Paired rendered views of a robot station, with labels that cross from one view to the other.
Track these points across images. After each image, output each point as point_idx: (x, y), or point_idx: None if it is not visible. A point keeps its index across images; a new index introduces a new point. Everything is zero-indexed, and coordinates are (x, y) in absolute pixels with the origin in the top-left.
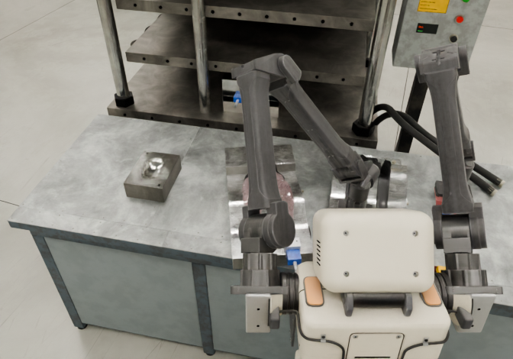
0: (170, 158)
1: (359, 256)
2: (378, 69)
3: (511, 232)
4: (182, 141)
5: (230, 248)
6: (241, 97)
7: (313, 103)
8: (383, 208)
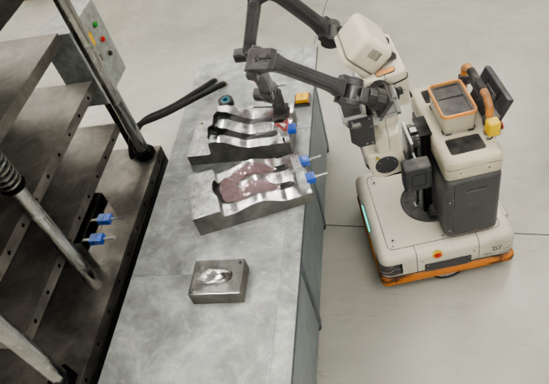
0: (200, 266)
1: (378, 36)
2: (125, 104)
3: None
4: (157, 283)
5: (295, 207)
6: (285, 69)
7: None
8: (254, 121)
